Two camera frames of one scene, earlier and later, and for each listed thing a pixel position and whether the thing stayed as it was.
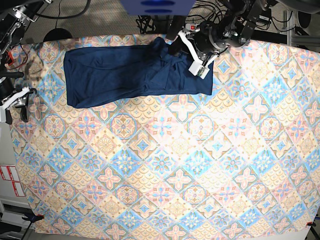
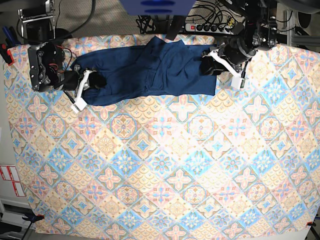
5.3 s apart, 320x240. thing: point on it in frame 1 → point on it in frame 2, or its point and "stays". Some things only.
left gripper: [10, 96] → [71, 81]
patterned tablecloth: [244, 160] stays
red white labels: [9, 173] stays
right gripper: [207, 40] → [236, 51]
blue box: [157, 7] stays
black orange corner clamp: [32, 218] stays
